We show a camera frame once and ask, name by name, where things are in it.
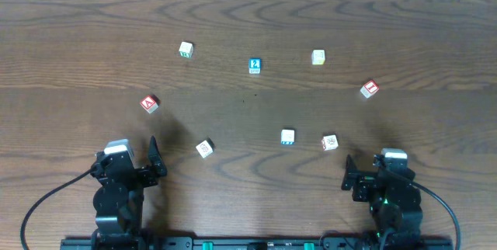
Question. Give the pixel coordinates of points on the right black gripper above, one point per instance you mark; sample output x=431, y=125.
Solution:
x=363, y=182

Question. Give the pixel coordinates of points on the green letter R block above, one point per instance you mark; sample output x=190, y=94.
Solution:
x=186, y=49

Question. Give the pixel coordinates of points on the blue number 2 block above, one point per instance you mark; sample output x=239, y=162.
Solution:
x=254, y=66

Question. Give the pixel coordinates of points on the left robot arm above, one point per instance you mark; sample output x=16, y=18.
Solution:
x=119, y=200

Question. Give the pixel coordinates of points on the wooden block blue edge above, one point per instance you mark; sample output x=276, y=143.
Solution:
x=287, y=136

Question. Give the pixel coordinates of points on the red number 1 block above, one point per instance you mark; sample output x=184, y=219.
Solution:
x=369, y=89

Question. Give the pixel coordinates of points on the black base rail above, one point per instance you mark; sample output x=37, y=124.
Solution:
x=186, y=243

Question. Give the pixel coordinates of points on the yellow-edged wooden block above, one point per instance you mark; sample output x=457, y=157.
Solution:
x=318, y=57

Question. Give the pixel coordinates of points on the red letter A block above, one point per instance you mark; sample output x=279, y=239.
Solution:
x=149, y=103

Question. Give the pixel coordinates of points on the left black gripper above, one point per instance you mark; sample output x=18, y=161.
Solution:
x=142, y=175

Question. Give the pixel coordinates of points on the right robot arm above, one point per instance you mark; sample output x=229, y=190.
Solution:
x=393, y=201

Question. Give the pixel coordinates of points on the wooden block black edge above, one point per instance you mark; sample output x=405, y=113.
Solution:
x=205, y=148

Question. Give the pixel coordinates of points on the wooden block red drawing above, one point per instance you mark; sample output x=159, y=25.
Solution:
x=329, y=142

